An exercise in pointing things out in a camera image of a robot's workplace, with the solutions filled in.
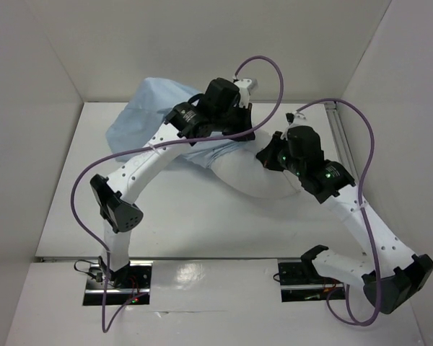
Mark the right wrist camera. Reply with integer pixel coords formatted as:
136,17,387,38
286,112,307,127

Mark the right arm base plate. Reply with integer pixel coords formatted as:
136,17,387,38
273,258,345,303

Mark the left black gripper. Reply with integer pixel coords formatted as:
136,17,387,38
213,101,255,142

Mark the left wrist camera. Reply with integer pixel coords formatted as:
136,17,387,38
233,76,258,108

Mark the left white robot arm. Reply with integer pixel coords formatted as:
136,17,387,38
90,78,258,288

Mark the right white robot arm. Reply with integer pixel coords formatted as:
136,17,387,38
256,125,433,314

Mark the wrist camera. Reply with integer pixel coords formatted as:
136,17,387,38
286,112,307,127
233,76,258,108

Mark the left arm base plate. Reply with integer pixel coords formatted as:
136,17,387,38
74,259,153,306

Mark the light blue pillowcase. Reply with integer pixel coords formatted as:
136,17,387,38
105,77,255,168

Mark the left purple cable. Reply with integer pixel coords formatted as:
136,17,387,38
70,56,285,332

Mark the white pillow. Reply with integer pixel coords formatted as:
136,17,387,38
209,130,300,199

